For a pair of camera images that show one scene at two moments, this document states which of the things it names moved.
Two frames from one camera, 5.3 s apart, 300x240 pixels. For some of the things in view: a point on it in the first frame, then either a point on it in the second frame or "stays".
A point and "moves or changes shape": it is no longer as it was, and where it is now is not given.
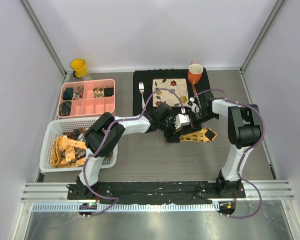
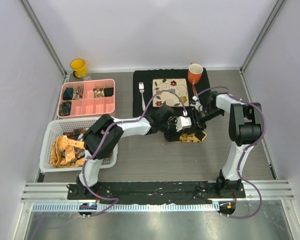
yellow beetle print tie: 202,135 moves or changes shape
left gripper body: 169,130 stays
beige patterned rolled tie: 98,92 stays
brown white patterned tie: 78,134 stays
